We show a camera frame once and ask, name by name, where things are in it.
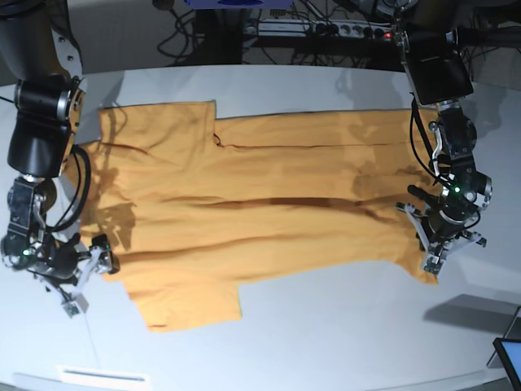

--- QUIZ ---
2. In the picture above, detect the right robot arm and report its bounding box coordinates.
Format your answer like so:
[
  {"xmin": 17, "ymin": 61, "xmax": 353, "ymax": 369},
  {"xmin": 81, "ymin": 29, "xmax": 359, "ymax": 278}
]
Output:
[{"xmin": 1, "ymin": 0, "xmax": 120, "ymax": 290}]

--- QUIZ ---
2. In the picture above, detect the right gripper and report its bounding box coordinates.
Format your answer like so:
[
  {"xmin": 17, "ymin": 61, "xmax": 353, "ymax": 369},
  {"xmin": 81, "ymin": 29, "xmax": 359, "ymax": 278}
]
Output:
[{"xmin": 24, "ymin": 234, "xmax": 120, "ymax": 292}]

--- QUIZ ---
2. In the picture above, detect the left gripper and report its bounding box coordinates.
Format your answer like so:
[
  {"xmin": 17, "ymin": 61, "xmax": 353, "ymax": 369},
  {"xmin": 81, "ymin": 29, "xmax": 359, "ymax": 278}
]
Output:
[{"xmin": 396, "ymin": 185, "xmax": 487, "ymax": 261}]

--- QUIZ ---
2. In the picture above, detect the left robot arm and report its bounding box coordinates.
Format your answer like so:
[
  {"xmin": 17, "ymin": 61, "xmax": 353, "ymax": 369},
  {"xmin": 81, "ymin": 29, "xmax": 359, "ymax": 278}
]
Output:
[{"xmin": 392, "ymin": 1, "xmax": 493, "ymax": 275}]

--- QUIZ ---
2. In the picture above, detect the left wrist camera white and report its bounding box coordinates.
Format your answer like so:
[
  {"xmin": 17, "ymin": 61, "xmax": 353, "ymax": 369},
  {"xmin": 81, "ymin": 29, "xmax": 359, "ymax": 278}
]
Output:
[{"xmin": 421, "ymin": 253, "xmax": 443, "ymax": 275}]

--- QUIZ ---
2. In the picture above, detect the white flat bar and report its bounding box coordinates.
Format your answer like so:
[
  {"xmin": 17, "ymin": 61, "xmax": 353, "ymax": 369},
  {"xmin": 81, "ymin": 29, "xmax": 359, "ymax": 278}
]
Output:
[{"xmin": 56, "ymin": 365, "xmax": 151, "ymax": 382}]

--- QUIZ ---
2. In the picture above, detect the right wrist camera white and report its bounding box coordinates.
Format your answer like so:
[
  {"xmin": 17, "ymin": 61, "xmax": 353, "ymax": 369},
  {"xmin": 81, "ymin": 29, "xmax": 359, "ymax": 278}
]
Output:
[{"xmin": 62, "ymin": 294, "xmax": 90, "ymax": 318}]

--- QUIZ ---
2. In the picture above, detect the white power strip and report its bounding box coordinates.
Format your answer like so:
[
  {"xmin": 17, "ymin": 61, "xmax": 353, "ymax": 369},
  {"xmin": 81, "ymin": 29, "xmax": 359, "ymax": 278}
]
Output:
[{"xmin": 243, "ymin": 19, "xmax": 392, "ymax": 42}]

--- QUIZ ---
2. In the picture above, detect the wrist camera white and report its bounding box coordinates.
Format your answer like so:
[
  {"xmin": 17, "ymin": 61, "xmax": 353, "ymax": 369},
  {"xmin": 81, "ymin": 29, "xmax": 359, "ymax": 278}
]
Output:
[
  {"xmin": 62, "ymin": 294, "xmax": 90, "ymax": 318},
  {"xmin": 421, "ymin": 253, "xmax": 443, "ymax": 275}
]

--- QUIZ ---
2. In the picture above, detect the tablet screen on stand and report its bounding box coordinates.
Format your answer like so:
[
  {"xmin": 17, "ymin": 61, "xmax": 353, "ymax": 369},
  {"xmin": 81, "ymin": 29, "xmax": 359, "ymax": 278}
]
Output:
[{"xmin": 487, "ymin": 307, "xmax": 520, "ymax": 390}]

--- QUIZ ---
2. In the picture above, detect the yellow T-shirt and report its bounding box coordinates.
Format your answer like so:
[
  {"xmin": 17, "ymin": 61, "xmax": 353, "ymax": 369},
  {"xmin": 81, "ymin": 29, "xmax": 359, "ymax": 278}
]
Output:
[{"xmin": 79, "ymin": 101, "xmax": 437, "ymax": 332}]

